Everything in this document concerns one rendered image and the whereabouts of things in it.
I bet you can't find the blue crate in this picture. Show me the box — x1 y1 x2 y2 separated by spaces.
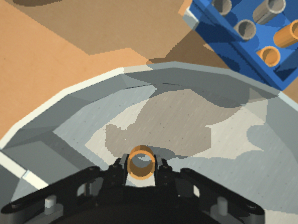
183 0 298 91

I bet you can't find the grey metal sleeve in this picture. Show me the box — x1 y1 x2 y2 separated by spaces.
234 19 256 42
211 0 232 18
253 0 286 25

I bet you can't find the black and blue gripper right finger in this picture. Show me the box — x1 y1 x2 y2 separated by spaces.
153 154 265 224

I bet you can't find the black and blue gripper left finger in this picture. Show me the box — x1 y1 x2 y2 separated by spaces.
0 154 129 224

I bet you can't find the bronze bushing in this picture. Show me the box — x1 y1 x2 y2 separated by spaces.
274 20 298 48
256 46 280 67
127 145 155 180

